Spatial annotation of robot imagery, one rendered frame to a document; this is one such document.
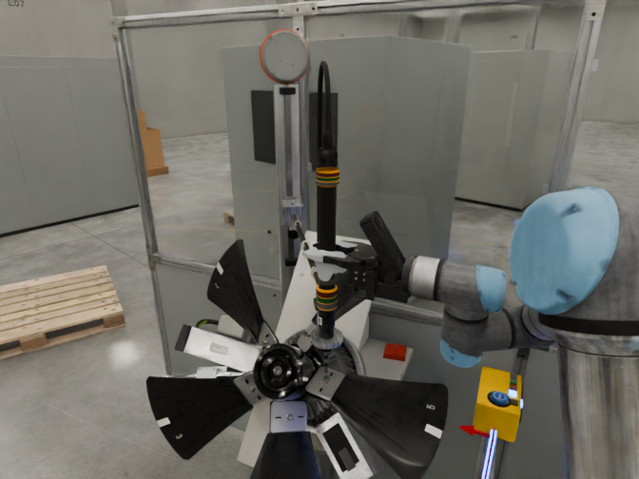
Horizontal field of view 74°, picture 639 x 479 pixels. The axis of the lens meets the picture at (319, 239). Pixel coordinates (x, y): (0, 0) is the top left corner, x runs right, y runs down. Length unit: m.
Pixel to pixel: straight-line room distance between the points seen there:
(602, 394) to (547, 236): 0.15
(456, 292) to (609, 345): 0.33
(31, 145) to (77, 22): 7.74
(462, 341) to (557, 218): 0.41
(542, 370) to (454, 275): 1.00
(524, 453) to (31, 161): 5.84
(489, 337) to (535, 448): 1.13
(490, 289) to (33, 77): 5.95
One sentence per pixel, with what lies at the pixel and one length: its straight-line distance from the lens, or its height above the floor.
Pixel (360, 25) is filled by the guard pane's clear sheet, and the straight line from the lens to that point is 1.51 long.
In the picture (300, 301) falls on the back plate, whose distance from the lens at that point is 1.28.
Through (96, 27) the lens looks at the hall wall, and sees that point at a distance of 13.83.
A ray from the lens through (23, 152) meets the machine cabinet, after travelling 6.27.
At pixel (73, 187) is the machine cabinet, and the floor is 0.46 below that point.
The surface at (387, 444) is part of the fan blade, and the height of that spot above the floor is 1.15.
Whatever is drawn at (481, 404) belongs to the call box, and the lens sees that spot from 1.18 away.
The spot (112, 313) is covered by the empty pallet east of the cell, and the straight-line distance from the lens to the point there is 3.62.
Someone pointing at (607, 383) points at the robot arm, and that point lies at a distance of 0.48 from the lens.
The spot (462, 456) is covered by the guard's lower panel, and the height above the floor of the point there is 0.39.
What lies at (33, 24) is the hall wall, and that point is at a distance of 13.33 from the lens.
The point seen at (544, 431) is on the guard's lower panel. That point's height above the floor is 0.63.
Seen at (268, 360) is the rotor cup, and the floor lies 1.23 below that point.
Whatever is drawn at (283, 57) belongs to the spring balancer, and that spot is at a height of 1.88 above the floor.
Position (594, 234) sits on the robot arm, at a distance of 0.42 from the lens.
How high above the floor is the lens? 1.82
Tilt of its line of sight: 21 degrees down
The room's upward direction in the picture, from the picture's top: straight up
